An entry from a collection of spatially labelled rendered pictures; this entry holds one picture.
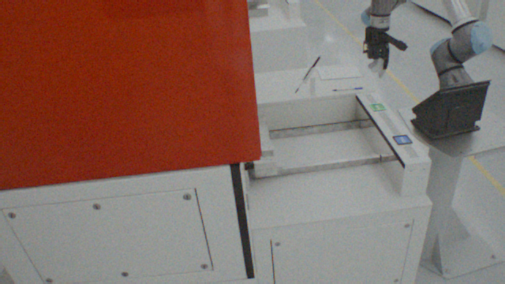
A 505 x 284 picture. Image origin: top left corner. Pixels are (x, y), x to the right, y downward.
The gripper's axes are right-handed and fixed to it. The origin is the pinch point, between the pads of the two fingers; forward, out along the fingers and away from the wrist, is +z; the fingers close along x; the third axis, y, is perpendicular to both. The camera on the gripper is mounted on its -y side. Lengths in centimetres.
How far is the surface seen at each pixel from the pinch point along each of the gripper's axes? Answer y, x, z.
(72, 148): 96, 65, -21
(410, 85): -118, -210, 111
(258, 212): 55, 38, 28
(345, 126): 12.1, -8.0, 26.6
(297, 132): 33.5, -8.0, 26.5
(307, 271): 40, 46, 53
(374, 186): 12.6, 32.5, 28.5
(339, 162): 22.0, 19.0, 25.9
